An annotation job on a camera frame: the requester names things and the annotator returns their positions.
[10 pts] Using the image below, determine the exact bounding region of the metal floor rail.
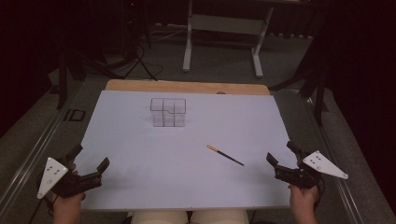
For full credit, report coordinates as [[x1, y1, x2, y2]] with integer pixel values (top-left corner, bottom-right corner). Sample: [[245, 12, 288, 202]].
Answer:
[[305, 95, 366, 224], [0, 106, 70, 207]]

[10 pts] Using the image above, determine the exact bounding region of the hand-held gripper cable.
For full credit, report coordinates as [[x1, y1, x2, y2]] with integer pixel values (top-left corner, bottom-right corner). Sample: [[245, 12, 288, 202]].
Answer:
[[313, 175, 325, 210], [28, 198, 54, 224]]

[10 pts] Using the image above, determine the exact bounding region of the black metal stand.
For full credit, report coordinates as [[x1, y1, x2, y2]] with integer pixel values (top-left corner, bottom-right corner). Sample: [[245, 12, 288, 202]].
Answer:
[[270, 29, 331, 127], [56, 50, 88, 110]]

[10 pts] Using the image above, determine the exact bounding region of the left hand-held gripper cable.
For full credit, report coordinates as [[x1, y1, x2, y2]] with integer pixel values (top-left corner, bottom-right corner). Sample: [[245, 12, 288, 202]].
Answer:
[[28, 198, 54, 224]]

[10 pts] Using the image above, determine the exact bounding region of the person's left hand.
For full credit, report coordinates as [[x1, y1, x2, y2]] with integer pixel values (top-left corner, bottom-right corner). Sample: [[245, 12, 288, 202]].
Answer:
[[49, 162, 87, 215]]

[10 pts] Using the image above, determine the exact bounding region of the person's left leg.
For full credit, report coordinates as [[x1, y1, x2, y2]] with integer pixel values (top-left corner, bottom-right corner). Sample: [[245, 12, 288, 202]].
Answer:
[[130, 210, 190, 224]]

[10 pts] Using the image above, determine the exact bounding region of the black pencil with orange end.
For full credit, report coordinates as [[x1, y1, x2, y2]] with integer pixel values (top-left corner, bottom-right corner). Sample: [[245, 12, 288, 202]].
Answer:
[[206, 144, 246, 167]]

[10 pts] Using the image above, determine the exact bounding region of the bundle of black floor cables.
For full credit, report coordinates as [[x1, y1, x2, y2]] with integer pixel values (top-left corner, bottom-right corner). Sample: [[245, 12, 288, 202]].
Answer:
[[82, 41, 165, 82]]

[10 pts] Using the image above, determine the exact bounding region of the white metal stand frame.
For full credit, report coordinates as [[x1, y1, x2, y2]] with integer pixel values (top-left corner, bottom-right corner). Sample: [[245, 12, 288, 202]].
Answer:
[[182, 0, 276, 79]]

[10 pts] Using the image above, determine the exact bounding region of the black floor socket plate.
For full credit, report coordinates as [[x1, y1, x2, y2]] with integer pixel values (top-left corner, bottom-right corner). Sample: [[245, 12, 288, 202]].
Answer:
[[63, 108, 87, 122]]

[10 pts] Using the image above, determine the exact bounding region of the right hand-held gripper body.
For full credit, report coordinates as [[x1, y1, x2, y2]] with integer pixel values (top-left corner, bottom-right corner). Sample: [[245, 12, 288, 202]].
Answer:
[[275, 150, 349, 190]]

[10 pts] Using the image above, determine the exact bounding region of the person's right hand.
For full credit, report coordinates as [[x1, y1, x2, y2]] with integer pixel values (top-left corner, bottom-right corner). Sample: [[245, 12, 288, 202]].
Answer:
[[288, 184, 320, 217]]

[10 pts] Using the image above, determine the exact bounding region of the right hand-held gripper cable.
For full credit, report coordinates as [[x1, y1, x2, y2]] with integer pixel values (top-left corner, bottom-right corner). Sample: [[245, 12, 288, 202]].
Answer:
[[313, 175, 325, 210]]

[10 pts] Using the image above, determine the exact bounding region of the person's right leg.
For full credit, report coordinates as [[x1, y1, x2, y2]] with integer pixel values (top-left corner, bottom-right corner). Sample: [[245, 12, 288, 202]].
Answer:
[[190, 209, 250, 224]]

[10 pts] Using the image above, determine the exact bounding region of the clear plastic compartment organizer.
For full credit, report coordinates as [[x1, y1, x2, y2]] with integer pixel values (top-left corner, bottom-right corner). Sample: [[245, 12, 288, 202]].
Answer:
[[149, 97, 187, 128]]

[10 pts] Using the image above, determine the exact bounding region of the person's leg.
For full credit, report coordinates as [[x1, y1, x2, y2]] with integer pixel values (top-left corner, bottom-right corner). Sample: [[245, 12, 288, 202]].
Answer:
[[190, 209, 250, 224], [130, 210, 190, 224]]

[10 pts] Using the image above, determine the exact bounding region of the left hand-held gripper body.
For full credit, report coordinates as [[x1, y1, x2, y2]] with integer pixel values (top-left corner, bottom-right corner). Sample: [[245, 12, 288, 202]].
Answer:
[[36, 157, 103, 201]]

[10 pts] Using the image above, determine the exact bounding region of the white power strip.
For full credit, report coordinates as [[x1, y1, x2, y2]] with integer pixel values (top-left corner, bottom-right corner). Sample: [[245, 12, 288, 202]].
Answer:
[[154, 21, 189, 32]]

